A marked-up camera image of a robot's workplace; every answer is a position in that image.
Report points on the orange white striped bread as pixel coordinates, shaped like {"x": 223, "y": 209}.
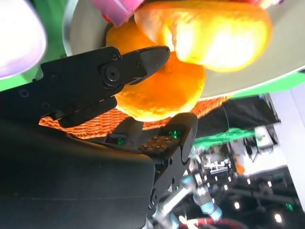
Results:
{"x": 214, "y": 35}

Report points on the lavender plate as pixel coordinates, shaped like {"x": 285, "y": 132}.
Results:
{"x": 19, "y": 43}

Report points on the pale grey-green bowl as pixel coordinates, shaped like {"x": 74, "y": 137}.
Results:
{"x": 83, "y": 28}

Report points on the black backdrop curtain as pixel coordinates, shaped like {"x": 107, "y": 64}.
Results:
{"x": 250, "y": 112}

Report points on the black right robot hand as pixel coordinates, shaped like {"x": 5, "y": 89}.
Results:
{"x": 71, "y": 179}

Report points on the orange wicker basket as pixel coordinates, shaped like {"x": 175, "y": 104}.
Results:
{"x": 100, "y": 122}

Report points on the pink cake slice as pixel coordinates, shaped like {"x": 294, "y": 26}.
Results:
{"x": 112, "y": 9}

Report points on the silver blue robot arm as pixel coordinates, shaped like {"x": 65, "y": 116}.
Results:
{"x": 205, "y": 202}

